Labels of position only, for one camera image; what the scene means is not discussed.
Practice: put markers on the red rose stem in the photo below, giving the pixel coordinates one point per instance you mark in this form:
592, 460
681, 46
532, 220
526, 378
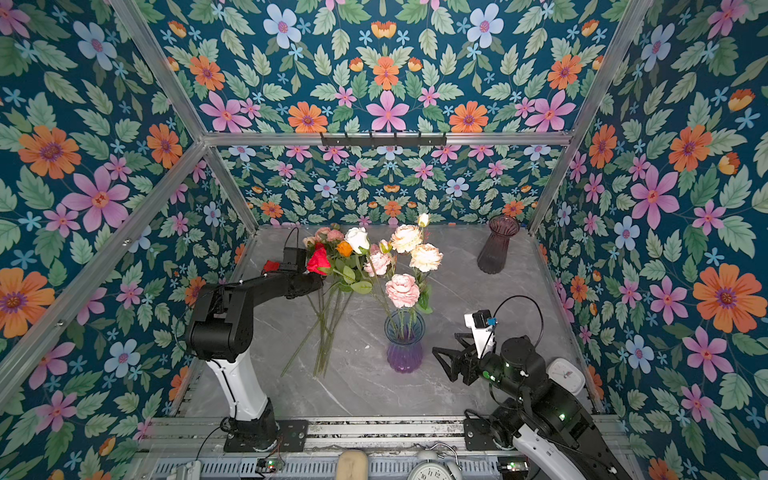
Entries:
347, 272

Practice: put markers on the pink peony flower stem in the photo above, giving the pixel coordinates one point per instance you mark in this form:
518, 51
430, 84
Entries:
398, 292

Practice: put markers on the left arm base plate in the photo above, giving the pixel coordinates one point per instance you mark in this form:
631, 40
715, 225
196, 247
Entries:
258, 437

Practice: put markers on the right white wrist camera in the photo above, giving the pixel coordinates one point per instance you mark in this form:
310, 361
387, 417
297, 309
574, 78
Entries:
483, 329

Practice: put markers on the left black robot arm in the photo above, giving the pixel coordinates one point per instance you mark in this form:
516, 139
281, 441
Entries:
220, 334

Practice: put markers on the blue purple glass vase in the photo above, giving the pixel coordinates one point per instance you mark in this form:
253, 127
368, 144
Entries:
404, 342

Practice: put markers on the aluminium mounting rail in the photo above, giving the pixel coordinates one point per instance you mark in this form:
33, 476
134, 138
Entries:
186, 436

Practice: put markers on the white rose stem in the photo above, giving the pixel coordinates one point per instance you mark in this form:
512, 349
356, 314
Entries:
360, 240

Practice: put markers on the dark purple glass vase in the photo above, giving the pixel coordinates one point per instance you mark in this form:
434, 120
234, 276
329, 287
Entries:
493, 256

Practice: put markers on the beige wooden handle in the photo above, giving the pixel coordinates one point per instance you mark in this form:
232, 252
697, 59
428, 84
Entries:
352, 465

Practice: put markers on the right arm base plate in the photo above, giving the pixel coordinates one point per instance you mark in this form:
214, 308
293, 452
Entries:
479, 434

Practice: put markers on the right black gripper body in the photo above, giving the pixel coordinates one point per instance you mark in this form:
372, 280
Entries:
489, 369

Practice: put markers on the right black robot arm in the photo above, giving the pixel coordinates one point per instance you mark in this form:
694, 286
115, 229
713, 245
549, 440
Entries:
539, 418

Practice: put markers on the white round device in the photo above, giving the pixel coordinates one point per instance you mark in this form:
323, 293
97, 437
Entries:
567, 375

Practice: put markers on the black hook rail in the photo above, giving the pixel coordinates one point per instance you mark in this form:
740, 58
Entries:
405, 140

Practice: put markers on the white alarm clock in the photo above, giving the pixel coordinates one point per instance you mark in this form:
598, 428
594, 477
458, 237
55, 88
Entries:
431, 466

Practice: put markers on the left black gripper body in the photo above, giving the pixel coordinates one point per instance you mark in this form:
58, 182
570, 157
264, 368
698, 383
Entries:
306, 282

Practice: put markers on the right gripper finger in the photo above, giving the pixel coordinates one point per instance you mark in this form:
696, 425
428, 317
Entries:
467, 341
450, 361

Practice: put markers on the peach peony flower stem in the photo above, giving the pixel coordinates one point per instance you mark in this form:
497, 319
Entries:
423, 258

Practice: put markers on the mixed flower bunch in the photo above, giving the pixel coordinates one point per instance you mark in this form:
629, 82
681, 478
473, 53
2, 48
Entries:
327, 309

